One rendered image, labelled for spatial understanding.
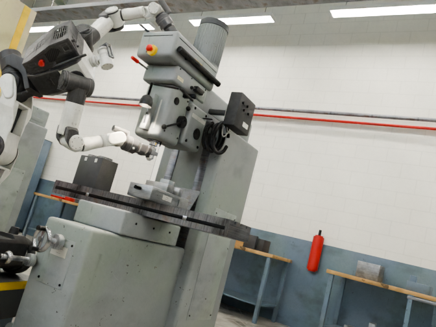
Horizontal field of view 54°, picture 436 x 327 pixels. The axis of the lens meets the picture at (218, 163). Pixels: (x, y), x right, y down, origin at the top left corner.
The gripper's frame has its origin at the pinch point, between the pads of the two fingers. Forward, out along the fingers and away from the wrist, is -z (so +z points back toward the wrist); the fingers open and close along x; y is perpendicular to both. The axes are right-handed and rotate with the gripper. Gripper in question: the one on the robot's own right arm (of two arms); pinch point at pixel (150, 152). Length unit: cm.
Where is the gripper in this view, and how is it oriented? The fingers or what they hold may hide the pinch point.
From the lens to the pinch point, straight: 250.8
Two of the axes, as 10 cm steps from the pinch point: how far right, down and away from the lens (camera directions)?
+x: -6.4, -0.3, 7.6
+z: -7.2, -3.2, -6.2
